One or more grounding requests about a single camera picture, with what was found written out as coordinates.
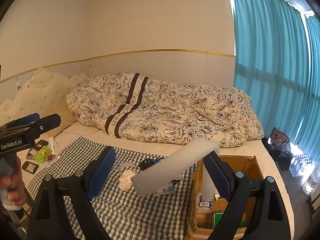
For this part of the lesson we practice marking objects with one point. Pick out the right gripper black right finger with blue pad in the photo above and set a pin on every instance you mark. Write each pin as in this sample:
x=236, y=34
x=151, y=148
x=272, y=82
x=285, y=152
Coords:
x=259, y=199

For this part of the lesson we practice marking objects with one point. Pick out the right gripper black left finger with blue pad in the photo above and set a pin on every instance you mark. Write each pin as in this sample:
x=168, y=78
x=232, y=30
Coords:
x=49, y=218

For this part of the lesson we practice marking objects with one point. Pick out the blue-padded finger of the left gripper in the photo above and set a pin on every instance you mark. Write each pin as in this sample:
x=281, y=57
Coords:
x=25, y=120

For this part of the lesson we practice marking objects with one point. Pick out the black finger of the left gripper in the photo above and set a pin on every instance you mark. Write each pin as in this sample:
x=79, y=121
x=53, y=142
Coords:
x=38, y=127

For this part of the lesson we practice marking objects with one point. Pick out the green 999 medicine box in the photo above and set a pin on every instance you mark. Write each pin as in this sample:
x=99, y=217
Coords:
x=216, y=219

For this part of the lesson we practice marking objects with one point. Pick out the white cloth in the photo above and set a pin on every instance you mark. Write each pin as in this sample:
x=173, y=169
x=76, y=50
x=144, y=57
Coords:
x=125, y=182

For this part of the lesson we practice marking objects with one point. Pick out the white foam tube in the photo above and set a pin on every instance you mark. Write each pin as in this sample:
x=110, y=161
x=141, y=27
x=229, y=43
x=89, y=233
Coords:
x=162, y=173

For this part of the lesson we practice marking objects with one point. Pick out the black round object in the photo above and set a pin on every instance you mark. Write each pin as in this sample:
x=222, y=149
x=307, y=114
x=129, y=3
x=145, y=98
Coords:
x=146, y=163

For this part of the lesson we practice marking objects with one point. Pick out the clear plastic water bottle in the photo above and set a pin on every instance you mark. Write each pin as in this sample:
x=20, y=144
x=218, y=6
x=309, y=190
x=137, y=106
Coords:
x=127, y=166

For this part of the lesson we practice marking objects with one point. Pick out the white blue plush toy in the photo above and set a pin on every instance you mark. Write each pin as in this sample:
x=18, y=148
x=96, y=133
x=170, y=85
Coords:
x=167, y=189

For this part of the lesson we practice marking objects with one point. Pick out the person's left hand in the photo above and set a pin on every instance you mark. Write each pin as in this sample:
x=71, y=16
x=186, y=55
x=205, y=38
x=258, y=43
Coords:
x=15, y=184

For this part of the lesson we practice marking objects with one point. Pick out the cream tufted headboard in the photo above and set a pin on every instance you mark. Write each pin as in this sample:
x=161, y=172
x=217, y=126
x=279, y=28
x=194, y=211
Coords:
x=39, y=94

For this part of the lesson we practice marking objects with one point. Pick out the green snack packet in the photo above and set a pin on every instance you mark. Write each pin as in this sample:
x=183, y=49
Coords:
x=42, y=154

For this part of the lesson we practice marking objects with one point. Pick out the beige pillow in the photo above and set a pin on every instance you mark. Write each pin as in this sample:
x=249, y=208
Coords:
x=67, y=118

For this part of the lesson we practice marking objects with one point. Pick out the pack of water bottles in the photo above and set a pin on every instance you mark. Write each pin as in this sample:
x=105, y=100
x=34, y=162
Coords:
x=302, y=166

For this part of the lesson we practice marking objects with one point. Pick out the brown cardboard box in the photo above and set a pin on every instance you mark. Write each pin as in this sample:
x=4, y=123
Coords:
x=200, y=219

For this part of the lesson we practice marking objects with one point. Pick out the floral bag on floor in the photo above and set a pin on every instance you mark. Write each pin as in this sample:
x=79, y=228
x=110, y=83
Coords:
x=278, y=138

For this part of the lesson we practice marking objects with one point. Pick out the floral quilt with brown stripes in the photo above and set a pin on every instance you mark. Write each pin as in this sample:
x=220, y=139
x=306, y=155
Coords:
x=136, y=107

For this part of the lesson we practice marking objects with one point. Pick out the green checkered cloth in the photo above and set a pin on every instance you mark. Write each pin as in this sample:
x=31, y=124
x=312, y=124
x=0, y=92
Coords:
x=124, y=214

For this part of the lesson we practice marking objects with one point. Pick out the teal window curtain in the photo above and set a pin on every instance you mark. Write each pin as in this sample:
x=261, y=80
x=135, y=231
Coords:
x=277, y=65

